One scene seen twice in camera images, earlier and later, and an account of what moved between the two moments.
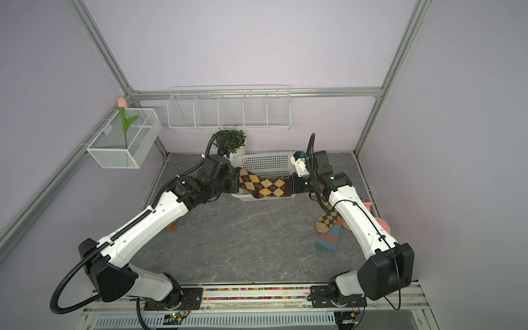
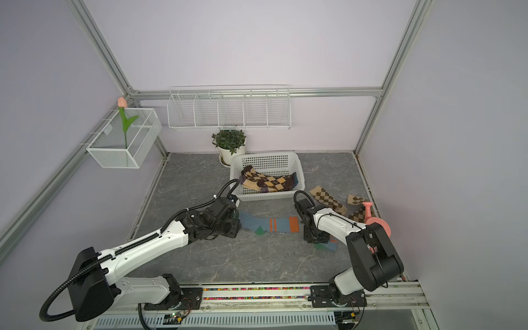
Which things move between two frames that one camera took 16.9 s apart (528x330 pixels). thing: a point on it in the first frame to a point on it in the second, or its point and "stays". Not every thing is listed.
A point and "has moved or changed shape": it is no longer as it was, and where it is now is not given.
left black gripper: [234, 180] to [235, 229]
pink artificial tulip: [122, 103] stays
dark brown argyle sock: [279, 186] has moved or changed shape
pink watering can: [368, 204] stays
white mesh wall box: [115, 147] stays
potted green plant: [233, 142] stays
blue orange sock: [178, 223] has moved or changed shape
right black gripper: [295, 184] to [322, 239]
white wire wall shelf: [229, 106] stays
